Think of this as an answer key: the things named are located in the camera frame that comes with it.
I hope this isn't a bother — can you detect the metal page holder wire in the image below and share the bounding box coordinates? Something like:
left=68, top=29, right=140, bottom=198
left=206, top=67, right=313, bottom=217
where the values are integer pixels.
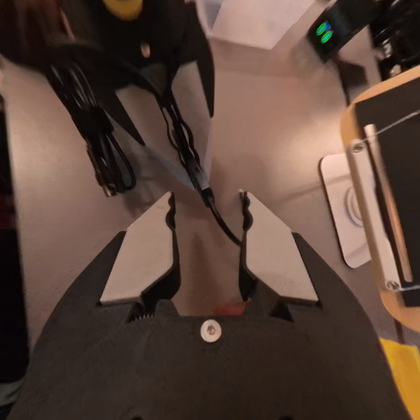
left=353, top=112, right=420, bottom=149
left=387, top=282, right=420, bottom=293

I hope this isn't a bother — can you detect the grey usb hub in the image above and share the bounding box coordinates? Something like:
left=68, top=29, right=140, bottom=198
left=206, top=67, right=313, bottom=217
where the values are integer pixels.
left=187, top=157, right=212, bottom=194

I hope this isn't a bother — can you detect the black smartwatch green display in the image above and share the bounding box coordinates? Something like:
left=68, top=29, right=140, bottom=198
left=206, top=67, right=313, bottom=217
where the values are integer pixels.
left=307, top=7, right=365, bottom=63

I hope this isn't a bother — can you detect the black usb-c cable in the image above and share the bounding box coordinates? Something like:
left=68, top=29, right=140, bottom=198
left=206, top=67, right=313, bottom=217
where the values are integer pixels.
left=47, top=59, right=138, bottom=198

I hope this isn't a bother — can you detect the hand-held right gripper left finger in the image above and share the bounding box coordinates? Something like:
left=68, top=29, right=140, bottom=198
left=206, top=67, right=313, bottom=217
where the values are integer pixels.
left=98, top=191, right=182, bottom=304

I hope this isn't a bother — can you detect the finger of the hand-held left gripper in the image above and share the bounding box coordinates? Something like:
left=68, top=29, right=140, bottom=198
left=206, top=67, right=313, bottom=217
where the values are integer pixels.
left=169, top=62, right=214, bottom=189
left=115, top=87, right=199, bottom=194

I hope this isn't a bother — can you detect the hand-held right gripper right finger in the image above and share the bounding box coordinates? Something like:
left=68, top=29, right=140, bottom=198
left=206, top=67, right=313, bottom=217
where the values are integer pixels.
left=239, top=189, right=319, bottom=304

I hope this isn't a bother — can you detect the yellow plastic bin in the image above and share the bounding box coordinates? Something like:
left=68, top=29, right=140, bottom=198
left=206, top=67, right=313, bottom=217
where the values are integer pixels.
left=381, top=338, right=420, bottom=420

